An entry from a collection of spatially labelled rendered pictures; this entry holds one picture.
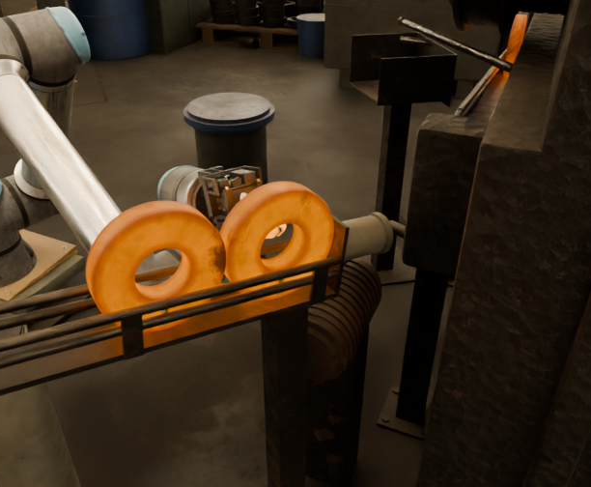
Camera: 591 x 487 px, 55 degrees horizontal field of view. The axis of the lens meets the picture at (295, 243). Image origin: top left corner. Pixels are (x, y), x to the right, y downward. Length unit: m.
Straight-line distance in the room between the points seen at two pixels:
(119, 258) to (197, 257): 0.09
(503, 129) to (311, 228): 0.25
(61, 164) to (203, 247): 0.46
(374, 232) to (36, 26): 0.79
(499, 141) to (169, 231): 0.35
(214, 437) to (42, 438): 0.47
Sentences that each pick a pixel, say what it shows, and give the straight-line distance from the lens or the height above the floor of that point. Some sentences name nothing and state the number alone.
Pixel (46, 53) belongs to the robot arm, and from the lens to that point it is 1.25.
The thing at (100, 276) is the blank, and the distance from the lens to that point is 0.62.
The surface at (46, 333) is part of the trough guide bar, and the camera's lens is 0.62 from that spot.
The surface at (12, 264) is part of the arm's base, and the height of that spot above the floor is 0.19.
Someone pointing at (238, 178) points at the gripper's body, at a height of 0.75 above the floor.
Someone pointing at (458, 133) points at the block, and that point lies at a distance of 0.82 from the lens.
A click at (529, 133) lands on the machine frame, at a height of 0.87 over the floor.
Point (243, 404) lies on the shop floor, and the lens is 1.46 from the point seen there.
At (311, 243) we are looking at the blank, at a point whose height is 0.70.
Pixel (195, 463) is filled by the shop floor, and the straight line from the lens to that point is 1.37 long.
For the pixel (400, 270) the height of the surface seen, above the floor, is 0.01.
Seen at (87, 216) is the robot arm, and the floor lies 0.62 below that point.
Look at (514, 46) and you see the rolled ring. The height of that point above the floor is 0.68.
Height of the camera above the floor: 1.09
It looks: 33 degrees down
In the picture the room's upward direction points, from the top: straight up
